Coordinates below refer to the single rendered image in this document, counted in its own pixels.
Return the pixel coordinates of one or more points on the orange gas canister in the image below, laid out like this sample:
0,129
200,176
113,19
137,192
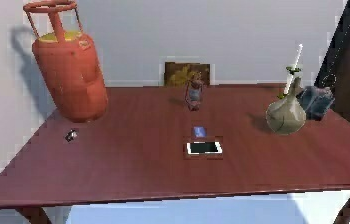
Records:
70,71

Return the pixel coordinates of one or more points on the white stick with green leaves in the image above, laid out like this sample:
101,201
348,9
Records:
293,66

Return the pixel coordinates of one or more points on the small black and white object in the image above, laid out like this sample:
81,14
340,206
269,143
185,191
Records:
71,135

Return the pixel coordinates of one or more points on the dark brown cabinet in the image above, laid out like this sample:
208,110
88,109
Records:
348,66

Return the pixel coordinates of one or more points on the red-brown wooden table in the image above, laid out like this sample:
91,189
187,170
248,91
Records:
123,166

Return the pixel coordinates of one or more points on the small red lantern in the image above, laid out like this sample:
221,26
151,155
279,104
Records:
194,91

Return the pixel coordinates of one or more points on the small blue card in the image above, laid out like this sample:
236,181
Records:
199,132

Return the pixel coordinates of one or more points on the brown picture with yellow flower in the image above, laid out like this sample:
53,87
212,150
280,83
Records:
183,75

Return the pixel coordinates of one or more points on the white-framed black phone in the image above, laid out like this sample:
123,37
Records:
204,147

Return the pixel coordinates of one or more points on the olive green vase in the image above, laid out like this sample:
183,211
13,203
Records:
285,115

